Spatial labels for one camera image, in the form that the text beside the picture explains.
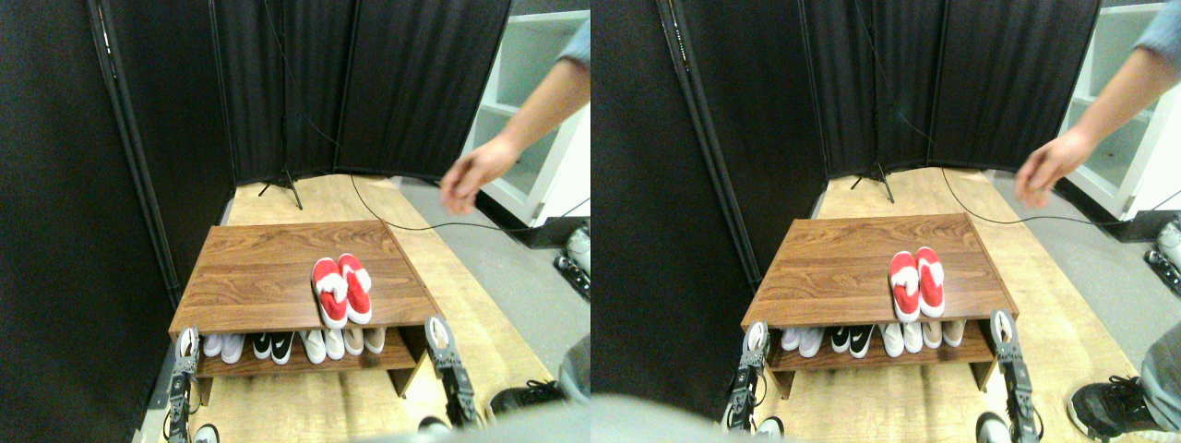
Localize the white shelf unit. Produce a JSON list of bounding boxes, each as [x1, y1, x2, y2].
[[1049, 0, 1181, 220], [456, 9, 591, 227]]

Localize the grey machine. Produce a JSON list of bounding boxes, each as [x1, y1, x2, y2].
[[1144, 219, 1181, 298], [554, 224, 591, 301]]

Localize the brown shoe rack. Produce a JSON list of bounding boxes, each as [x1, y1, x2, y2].
[[741, 212, 1020, 399], [168, 220, 447, 398]]

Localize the person's legs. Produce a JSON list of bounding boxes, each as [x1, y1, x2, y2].
[[1068, 321, 1181, 440], [489, 334, 591, 418]]

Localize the black stand foot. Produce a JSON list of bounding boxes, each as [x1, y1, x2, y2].
[[850, 164, 895, 203], [258, 169, 304, 210]]

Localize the person's hand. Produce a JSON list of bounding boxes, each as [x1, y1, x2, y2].
[[439, 136, 523, 218], [1015, 127, 1096, 210]]

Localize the black curtain pole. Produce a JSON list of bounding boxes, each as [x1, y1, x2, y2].
[[86, 0, 181, 310], [653, 0, 753, 301]]

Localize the red shoe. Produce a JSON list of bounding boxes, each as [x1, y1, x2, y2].
[[915, 245, 947, 317], [338, 253, 374, 325], [312, 257, 350, 329], [889, 251, 924, 323]]

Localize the grey curtain foot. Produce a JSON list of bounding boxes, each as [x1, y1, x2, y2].
[[146, 360, 178, 416]]

